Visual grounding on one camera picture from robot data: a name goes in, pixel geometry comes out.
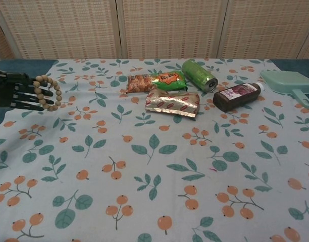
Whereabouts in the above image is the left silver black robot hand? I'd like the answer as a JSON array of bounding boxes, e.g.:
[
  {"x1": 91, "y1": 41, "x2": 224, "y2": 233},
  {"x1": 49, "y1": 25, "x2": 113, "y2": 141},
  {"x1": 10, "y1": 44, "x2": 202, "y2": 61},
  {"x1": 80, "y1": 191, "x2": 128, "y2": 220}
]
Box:
[{"x1": 0, "y1": 67, "x2": 56, "y2": 112}]

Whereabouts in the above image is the wooden bead bracelet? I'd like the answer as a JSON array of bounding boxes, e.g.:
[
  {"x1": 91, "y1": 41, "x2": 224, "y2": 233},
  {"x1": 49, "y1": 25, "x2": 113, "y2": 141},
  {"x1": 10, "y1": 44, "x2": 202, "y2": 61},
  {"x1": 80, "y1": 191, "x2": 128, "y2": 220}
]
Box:
[{"x1": 32, "y1": 75, "x2": 63, "y2": 111}]

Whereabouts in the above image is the green orange snack bag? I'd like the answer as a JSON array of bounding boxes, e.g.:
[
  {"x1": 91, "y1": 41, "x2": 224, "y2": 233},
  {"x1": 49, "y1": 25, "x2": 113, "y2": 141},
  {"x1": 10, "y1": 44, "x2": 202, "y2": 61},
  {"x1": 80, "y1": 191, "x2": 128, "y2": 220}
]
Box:
[{"x1": 126, "y1": 71, "x2": 188, "y2": 94}]

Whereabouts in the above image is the floral leaf fruit tablecloth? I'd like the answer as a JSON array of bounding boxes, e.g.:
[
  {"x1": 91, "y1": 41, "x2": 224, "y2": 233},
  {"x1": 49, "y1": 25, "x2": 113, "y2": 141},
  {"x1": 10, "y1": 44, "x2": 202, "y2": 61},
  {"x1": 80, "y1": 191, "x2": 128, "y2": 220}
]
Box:
[{"x1": 0, "y1": 58, "x2": 309, "y2": 242}]

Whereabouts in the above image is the green drink can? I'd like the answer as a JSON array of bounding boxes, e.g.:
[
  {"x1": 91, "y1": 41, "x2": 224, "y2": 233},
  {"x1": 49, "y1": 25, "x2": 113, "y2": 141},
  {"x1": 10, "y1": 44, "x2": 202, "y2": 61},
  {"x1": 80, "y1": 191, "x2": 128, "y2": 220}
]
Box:
[{"x1": 182, "y1": 58, "x2": 219, "y2": 93}]

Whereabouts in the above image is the dark juice bottle white cap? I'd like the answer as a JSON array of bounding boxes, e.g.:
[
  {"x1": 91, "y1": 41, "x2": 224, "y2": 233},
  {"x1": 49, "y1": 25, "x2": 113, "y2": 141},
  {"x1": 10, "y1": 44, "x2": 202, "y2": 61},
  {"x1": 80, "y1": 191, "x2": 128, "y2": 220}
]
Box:
[{"x1": 213, "y1": 82, "x2": 265, "y2": 113}]

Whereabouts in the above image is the mint green plastic dustpan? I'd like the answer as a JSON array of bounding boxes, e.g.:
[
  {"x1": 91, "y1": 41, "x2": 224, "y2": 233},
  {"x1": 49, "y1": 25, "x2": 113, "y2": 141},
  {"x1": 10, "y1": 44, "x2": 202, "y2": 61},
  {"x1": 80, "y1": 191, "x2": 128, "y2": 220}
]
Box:
[{"x1": 260, "y1": 70, "x2": 309, "y2": 109}]

